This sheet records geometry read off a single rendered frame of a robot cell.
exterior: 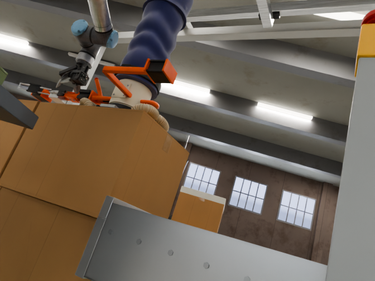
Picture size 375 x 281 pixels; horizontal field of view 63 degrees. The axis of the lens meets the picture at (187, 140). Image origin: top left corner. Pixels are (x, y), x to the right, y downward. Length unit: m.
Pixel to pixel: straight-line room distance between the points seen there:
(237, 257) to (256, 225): 10.17
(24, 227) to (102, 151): 0.40
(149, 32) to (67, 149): 0.67
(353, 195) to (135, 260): 0.50
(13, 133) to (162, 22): 0.86
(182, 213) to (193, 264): 1.99
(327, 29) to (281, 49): 1.58
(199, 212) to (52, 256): 1.71
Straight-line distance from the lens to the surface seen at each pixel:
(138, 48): 1.50
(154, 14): 1.61
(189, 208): 2.69
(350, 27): 3.80
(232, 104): 7.02
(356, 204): 0.50
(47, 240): 1.19
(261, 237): 10.86
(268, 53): 5.18
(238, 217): 10.77
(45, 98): 1.86
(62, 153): 1.27
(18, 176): 1.41
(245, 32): 4.00
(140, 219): 0.80
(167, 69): 1.07
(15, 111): 0.86
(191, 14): 4.05
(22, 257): 1.26
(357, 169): 0.52
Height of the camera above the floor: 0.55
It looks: 18 degrees up
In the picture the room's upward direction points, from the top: 18 degrees clockwise
